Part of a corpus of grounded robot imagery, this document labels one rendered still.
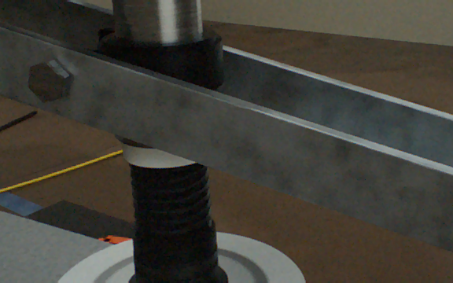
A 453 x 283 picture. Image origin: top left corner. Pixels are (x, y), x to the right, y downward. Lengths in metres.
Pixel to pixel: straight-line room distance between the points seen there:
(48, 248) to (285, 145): 0.37
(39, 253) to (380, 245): 1.87
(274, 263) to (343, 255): 1.81
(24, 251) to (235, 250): 0.23
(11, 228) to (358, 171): 0.47
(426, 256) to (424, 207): 2.01
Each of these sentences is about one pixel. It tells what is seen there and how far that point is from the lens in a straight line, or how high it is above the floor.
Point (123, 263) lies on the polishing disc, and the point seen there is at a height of 0.85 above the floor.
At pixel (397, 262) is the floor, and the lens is 2.41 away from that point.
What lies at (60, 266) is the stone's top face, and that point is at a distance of 0.71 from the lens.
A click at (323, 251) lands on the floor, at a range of 2.45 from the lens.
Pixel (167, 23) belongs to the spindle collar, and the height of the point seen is 1.07.
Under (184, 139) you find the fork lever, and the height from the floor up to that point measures 1.00.
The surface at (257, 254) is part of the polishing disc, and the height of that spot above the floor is 0.85.
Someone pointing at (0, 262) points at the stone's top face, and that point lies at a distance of 0.74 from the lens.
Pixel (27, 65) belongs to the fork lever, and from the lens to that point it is 0.51.
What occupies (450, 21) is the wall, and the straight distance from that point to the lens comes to 5.77.
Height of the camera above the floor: 1.15
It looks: 19 degrees down
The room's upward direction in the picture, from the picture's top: 3 degrees counter-clockwise
